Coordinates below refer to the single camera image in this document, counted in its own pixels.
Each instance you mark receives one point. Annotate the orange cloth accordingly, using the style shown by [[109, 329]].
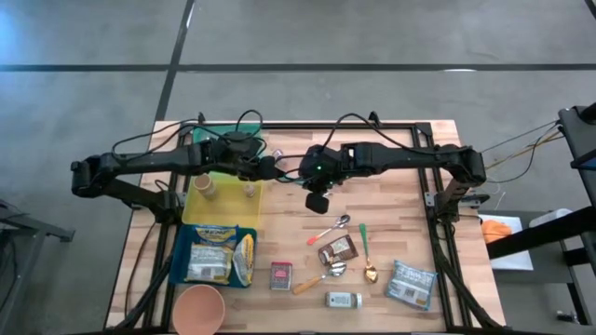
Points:
[[496, 231]]

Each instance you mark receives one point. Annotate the yellow Maruchan ramen packet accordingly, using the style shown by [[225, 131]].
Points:
[[214, 232], [209, 263], [244, 260]]

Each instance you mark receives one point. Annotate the brown lidded jar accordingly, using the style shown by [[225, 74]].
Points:
[[205, 185]]

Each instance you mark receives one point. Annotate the brown seasoning mix packet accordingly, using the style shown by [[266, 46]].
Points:
[[337, 250]]

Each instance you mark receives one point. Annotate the white paper sheet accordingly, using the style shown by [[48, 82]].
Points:
[[512, 260]]

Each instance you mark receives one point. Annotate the grey metal bracket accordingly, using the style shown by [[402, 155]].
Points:
[[429, 199]]

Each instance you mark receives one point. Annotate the teal green plastic bin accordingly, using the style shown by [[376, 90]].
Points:
[[205, 135]]

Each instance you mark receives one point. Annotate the black metal stand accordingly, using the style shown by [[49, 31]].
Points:
[[18, 218]]

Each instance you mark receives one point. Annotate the blue plastic bin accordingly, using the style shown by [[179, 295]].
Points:
[[177, 274]]

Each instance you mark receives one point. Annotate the peach plastic bowl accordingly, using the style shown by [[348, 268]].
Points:
[[198, 309]]

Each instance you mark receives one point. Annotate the black table frame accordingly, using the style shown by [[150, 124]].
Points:
[[162, 251]]

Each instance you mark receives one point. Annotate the blue grey ramen packet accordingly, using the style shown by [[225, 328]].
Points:
[[410, 285]]

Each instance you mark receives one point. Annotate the black metal beam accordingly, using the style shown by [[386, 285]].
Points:
[[535, 235]]

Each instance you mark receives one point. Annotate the red spice box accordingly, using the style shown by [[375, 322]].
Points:
[[280, 275]]

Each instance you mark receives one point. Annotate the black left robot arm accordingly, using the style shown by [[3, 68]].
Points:
[[149, 160]]

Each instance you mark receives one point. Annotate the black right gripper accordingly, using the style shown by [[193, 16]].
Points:
[[323, 167]]

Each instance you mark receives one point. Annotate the small black device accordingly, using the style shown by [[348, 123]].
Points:
[[568, 317]]

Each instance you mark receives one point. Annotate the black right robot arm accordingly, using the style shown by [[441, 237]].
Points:
[[410, 158]]

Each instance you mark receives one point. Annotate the yellow plastic bin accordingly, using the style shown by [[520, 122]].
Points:
[[228, 209]]

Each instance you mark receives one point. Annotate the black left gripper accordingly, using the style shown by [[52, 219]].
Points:
[[239, 160]]

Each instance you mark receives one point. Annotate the white plastic container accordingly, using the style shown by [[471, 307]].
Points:
[[549, 216]]

